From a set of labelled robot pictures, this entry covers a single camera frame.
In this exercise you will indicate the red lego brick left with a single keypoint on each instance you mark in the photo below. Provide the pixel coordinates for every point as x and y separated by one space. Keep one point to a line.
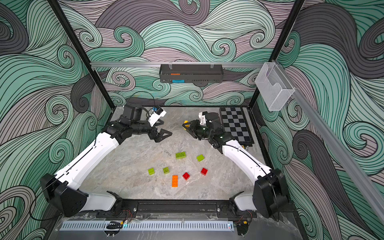
186 176

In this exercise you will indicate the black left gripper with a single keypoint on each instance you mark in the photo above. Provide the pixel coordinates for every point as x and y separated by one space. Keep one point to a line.
158 138

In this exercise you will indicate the aluminium rail right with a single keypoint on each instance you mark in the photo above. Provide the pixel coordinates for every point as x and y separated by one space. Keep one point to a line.
365 185

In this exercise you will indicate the aluminium rail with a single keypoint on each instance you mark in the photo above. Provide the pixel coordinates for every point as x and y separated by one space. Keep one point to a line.
136 64
365 185

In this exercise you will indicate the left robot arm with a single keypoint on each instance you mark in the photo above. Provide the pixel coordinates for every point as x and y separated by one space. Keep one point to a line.
62 190

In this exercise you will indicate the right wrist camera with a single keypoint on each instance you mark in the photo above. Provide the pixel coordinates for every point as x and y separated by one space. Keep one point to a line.
204 118

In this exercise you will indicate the green square lego brick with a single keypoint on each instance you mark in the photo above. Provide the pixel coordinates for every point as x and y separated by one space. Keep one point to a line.
200 158

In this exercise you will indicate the long green lego brick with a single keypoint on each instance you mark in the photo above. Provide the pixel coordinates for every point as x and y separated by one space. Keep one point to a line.
181 155

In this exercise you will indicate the black wall tray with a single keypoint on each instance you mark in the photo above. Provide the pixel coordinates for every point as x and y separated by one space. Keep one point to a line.
199 75

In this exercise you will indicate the black checkerboard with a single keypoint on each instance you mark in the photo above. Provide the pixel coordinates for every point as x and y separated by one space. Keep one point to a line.
234 121

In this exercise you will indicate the orange long lego brick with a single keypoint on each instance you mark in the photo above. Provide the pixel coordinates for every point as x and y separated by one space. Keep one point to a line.
175 180

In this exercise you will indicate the green hollow lego brick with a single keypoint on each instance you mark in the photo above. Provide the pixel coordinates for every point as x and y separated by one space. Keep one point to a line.
166 170

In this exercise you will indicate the white slotted cable duct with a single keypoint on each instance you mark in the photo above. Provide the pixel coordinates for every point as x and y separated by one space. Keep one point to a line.
217 226

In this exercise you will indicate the red lego brick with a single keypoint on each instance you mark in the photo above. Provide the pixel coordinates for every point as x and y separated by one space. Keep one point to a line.
186 176
204 171

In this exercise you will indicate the black frame post left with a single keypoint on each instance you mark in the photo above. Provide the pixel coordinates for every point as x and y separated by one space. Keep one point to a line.
80 50

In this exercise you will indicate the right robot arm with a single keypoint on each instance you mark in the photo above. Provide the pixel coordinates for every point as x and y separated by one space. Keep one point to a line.
270 186

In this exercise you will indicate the red lego brick right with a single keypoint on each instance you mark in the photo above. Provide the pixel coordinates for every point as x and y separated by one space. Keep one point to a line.
204 171

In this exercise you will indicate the clear plastic bin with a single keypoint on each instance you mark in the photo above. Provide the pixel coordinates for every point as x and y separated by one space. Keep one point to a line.
274 86

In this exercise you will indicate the black frame post right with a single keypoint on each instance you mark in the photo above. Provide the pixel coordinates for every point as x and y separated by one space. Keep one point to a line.
285 23

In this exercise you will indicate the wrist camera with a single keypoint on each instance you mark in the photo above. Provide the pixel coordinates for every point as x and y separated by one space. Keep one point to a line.
156 114
204 118

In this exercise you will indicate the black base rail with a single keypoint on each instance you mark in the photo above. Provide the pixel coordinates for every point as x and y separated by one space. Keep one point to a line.
139 208

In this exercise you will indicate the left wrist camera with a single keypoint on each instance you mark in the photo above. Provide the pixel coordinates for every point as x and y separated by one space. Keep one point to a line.
156 114

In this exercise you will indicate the black frame post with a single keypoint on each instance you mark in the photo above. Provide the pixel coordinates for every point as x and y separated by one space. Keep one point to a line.
285 23
80 50

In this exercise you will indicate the aluminium rail back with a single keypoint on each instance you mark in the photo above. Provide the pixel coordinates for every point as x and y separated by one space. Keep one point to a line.
136 64

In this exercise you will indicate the small green studded lego brick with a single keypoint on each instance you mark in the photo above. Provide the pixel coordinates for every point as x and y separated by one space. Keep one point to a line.
151 171

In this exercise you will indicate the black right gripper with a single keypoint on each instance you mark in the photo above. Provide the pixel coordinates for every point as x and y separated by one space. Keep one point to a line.
196 128

